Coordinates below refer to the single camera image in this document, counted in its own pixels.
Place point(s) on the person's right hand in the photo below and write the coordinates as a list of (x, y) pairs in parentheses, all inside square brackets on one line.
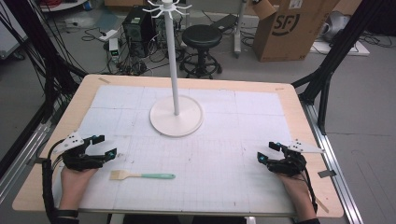
[(297, 188)]

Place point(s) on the black flat case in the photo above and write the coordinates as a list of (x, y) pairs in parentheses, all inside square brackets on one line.
[(224, 22)]

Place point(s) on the white flat board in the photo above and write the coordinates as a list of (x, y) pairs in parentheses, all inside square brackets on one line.
[(358, 49)]

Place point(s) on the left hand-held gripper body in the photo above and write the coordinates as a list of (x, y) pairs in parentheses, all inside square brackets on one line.
[(74, 155)]

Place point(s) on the white device with green display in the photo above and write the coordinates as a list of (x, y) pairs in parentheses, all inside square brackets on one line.
[(114, 48)]

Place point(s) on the white hook stand rack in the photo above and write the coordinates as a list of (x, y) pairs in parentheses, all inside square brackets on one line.
[(176, 119)]

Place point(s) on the grey rounded appliance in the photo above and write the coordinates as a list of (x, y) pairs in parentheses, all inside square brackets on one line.
[(334, 25)]

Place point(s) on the black computer tower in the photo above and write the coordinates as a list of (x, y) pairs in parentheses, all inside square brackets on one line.
[(138, 29)]

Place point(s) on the white power strip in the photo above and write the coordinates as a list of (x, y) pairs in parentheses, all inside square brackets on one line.
[(108, 35)]

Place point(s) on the black wristband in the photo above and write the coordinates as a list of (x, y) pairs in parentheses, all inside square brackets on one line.
[(67, 213)]

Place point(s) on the large cardboard box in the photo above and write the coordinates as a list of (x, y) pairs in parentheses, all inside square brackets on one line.
[(289, 34)]

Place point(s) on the white round table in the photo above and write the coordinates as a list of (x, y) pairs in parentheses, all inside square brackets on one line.
[(62, 4)]

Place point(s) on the grey tape strip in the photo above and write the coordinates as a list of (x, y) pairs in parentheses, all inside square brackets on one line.
[(327, 173), (35, 160)]

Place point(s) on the white grid mat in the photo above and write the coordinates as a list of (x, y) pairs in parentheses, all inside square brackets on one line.
[(202, 174)]

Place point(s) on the white metal stand post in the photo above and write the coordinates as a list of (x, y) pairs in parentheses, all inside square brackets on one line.
[(240, 28)]

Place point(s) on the aluminium rail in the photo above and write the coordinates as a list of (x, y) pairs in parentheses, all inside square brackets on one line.
[(18, 165), (339, 174)]

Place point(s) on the black metal frame strut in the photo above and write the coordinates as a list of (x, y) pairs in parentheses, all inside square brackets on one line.
[(339, 46), (40, 46)]

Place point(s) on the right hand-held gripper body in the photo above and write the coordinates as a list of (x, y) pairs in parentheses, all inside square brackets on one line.
[(289, 163)]

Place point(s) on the person's left hand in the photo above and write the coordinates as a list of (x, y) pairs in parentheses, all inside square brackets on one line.
[(73, 183)]

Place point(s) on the black round stool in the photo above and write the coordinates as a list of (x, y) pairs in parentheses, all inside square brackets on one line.
[(201, 35)]

